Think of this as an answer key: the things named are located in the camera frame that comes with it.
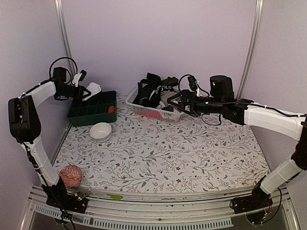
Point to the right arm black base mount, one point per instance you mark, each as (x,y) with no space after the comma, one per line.
(256,200)

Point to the aluminium frame post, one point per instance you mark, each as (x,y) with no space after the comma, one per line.
(62,27)
(251,47)

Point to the right robot arm white sleeves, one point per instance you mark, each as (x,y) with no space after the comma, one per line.
(247,112)

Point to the aluminium front table rail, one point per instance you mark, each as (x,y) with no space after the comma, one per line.
(143,211)

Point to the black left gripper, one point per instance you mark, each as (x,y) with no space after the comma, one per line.
(78,95)

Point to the floral patterned table mat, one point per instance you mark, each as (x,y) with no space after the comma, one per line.
(147,155)

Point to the robot arm white sleeves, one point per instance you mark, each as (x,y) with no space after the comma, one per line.
(247,112)
(25,125)

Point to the right aluminium frame post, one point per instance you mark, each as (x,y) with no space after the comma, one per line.
(251,47)

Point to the small orange object in tray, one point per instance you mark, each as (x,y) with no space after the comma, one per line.
(111,109)

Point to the grey underwear in basket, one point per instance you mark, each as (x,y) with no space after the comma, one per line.
(164,96)

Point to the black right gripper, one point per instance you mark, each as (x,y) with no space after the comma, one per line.
(186,94)

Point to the left aluminium frame post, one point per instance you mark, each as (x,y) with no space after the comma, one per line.
(62,27)

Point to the green tape scrap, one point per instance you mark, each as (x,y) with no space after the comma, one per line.
(115,197)

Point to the left robot arm white sleeves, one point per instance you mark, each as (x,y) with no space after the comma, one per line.
(25,125)

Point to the white underwear with black trim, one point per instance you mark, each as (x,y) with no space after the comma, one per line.
(94,89)

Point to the red patterned bowl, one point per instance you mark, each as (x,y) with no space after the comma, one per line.
(71,176)

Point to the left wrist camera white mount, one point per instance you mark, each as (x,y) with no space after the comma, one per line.
(78,77)

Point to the green compartment tray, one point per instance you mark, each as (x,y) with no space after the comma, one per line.
(94,110)

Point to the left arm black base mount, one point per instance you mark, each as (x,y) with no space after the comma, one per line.
(57,196)

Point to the black underwear in basket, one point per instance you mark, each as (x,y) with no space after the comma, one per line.
(149,90)

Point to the white ceramic bowl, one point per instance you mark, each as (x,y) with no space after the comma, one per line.
(101,132)

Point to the white plastic laundry basket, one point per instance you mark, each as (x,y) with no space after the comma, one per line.
(151,112)

